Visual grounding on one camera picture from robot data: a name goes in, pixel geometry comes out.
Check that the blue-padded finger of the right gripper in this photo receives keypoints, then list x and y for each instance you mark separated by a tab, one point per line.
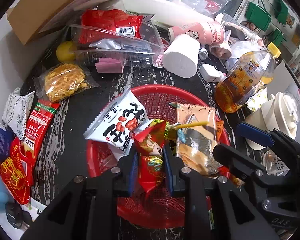
286	148
241	166

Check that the iced tea bottle yellow cap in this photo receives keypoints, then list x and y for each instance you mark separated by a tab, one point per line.
250	73

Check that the green tote bag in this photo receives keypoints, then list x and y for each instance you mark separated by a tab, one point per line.
276	37
280	11
258	15

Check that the white paper roll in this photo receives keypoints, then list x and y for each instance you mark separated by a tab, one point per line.
181	57

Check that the red cartoon snack packet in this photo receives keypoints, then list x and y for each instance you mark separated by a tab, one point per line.
149	144

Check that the white lidded pot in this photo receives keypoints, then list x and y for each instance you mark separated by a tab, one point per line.
280	112

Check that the clear glass mug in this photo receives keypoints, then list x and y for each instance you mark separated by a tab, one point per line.
273	164

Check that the red bag with barcode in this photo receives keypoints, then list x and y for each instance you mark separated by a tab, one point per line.
114	20

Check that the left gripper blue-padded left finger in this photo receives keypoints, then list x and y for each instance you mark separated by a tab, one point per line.
87	207

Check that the clear plastic tray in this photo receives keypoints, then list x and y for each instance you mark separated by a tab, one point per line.
94	44

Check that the golden crumbly snack bag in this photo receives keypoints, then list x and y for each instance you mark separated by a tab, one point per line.
63	81

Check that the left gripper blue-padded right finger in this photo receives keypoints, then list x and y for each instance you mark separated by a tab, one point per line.
214	208

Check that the red yellow-text snack packet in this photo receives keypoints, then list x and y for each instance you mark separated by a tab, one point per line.
14	176

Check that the green lollipop yellow stick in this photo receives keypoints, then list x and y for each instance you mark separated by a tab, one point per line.
172	130

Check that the cardboard box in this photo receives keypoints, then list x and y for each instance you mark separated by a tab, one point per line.
32	19

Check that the white patterned sachet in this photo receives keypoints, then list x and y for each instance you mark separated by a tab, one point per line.
16	112

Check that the white peanut snack packet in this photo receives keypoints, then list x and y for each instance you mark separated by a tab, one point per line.
116	122

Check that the yellow lemon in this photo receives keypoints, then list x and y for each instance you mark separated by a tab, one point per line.
65	51

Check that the pink panda cup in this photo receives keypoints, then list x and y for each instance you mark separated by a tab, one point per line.
206	33

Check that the beige biscuit snack packet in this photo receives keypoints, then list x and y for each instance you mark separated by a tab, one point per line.
196	146

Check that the orange red snack packet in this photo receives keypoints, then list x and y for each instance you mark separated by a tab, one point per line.
236	181

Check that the long red sachet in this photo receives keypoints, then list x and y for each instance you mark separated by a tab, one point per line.
36	127

